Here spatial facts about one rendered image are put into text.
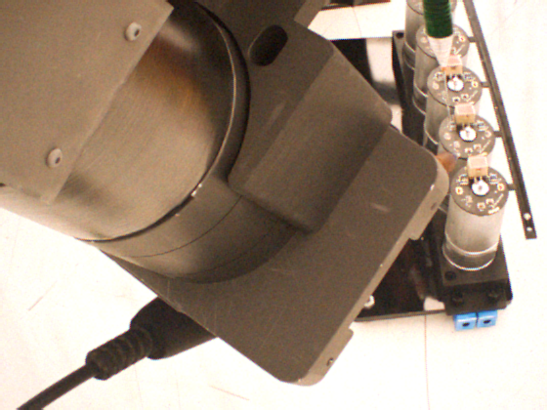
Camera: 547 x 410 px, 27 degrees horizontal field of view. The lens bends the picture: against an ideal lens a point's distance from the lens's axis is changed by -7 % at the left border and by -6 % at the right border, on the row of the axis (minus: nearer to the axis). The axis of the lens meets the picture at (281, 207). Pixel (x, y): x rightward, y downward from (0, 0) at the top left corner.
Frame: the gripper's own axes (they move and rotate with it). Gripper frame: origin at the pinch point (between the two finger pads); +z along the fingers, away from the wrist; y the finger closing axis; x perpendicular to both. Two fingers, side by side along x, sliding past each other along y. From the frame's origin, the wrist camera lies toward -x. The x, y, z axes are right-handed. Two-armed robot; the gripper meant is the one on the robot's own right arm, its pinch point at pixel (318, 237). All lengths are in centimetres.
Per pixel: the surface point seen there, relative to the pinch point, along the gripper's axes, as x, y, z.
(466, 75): -9.3, 3.0, 12.4
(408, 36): -10.1, 7.6, 15.6
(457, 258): -2.4, -0.9, 12.9
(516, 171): -6.7, -1.5, 11.2
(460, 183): -4.9, 0.0, 10.2
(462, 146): -6.3, 1.0, 11.0
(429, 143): -6.0, 3.5, 14.5
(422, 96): -7.8, 5.3, 15.3
